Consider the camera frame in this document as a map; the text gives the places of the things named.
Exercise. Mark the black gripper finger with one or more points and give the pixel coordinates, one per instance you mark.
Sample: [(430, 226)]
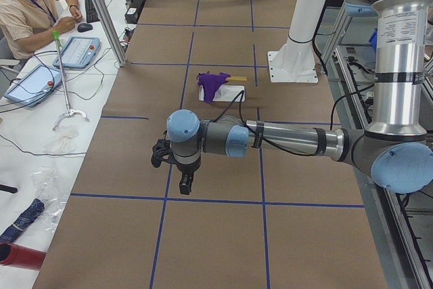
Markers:
[(183, 184), (189, 183)]

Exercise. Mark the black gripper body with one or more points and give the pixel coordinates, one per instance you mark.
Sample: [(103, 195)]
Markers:
[(185, 169)]

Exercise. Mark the purple microfiber towel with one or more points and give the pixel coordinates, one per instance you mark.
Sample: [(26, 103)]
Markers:
[(211, 84)]

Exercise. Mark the white wooden towel rack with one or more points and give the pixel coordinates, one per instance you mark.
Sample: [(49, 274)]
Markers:
[(226, 93)]

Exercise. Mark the crumpled clear plastic bag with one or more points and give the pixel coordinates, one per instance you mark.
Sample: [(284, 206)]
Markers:
[(50, 194)]

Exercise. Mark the upper blue teach pendant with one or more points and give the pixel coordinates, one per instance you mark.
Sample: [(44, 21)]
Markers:
[(77, 52)]

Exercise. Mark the blue teach pendant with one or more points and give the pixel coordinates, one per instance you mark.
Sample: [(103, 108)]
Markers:
[(35, 86), (77, 52)]

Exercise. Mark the folded dark blue umbrella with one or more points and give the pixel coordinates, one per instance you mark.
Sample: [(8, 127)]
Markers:
[(24, 220)]

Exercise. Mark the black power adapter box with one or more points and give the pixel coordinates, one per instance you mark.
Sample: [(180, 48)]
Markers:
[(131, 16)]

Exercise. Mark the black computer mouse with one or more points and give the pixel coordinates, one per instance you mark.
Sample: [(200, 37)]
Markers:
[(84, 27)]

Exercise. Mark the lower blue teach pendant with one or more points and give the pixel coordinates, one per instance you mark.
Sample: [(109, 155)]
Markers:
[(35, 86)]

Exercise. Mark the black keyboard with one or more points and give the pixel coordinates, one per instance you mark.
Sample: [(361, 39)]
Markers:
[(91, 12)]

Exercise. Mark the red cylinder tube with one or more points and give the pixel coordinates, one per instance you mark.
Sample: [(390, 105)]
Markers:
[(17, 256)]

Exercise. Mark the metal reacher grabber tool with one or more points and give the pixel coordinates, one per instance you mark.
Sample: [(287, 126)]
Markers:
[(70, 112)]

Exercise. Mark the seated man beige shirt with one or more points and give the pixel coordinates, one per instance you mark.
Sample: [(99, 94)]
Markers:
[(28, 25)]

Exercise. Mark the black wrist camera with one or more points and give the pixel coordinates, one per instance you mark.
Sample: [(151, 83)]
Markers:
[(162, 152)]

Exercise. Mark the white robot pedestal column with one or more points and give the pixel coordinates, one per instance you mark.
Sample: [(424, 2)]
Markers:
[(295, 62)]

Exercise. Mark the aluminium frame post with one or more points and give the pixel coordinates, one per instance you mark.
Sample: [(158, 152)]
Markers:
[(109, 29)]

